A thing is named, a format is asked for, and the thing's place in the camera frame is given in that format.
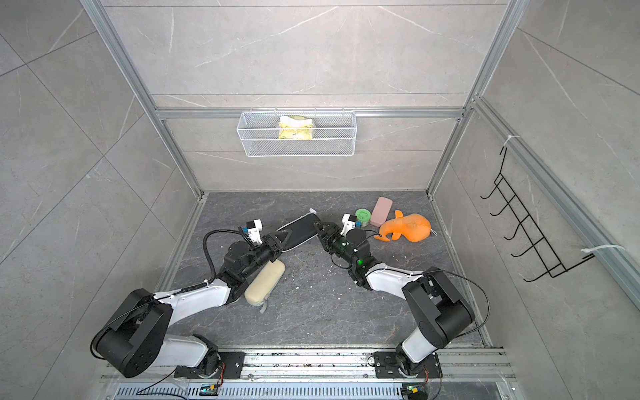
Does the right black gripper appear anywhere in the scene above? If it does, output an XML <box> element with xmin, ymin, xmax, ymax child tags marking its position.
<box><xmin>316</xmin><ymin>221</ymin><xmax>359</xmax><ymax>270</ymax></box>

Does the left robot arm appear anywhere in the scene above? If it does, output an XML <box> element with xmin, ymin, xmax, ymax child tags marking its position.
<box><xmin>89</xmin><ymin>229</ymin><xmax>291</xmax><ymax>378</ymax></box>

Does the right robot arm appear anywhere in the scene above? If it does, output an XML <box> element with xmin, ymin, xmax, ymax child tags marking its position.
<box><xmin>314</xmin><ymin>222</ymin><xmax>476</xmax><ymax>377</ymax></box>

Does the green lidded small jar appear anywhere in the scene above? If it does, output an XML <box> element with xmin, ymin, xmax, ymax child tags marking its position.
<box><xmin>355</xmin><ymin>208</ymin><xmax>372</xmax><ymax>228</ymax></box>

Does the pink rectangular case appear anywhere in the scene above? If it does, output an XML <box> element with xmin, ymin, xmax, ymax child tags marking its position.
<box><xmin>369</xmin><ymin>197</ymin><xmax>393</xmax><ymax>228</ymax></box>

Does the orange whale plush toy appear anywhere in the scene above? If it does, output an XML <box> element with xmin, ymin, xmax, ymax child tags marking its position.
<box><xmin>374</xmin><ymin>210</ymin><xmax>433</xmax><ymax>243</ymax></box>

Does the yellow packet in basket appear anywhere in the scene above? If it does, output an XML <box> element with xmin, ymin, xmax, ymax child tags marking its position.
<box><xmin>278</xmin><ymin>116</ymin><xmax>315</xmax><ymax>140</ymax></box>

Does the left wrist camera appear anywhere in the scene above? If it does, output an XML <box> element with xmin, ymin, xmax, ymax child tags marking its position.
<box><xmin>242</xmin><ymin>219</ymin><xmax>263</xmax><ymax>245</ymax></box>

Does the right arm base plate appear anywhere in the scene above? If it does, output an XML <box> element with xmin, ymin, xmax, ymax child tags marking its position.
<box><xmin>368</xmin><ymin>352</ymin><xmax>443</xmax><ymax>378</ymax></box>

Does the white wire wall basket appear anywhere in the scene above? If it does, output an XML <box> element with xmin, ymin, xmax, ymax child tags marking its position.
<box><xmin>237</xmin><ymin>111</ymin><xmax>358</xmax><ymax>158</ymax></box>

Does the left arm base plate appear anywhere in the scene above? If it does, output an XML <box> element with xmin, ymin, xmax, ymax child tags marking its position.
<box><xmin>173</xmin><ymin>352</ymin><xmax>246</xmax><ymax>379</ymax></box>

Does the aluminium front rail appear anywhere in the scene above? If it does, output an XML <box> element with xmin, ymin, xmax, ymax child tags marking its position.
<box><xmin>94</xmin><ymin>344</ymin><xmax>523</xmax><ymax>399</ymax></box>

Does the black wall hook rack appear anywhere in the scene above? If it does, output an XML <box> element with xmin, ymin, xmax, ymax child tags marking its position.
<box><xmin>480</xmin><ymin>147</ymin><xmax>595</xmax><ymax>283</ymax></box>

